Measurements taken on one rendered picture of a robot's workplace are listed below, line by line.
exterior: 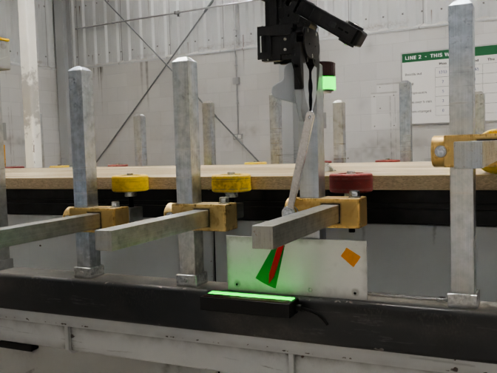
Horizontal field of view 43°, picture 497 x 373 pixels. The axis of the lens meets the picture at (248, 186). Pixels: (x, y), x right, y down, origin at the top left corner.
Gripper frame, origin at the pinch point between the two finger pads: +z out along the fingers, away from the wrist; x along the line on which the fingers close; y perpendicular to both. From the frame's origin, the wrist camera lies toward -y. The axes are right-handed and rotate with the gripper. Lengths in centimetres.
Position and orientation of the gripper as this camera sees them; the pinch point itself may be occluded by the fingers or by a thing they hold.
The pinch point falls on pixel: (308, 112)
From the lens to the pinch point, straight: 101.5
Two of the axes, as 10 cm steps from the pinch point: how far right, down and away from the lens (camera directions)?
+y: -9.1, -0.1, 4.2
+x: -4.2, 0.7, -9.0
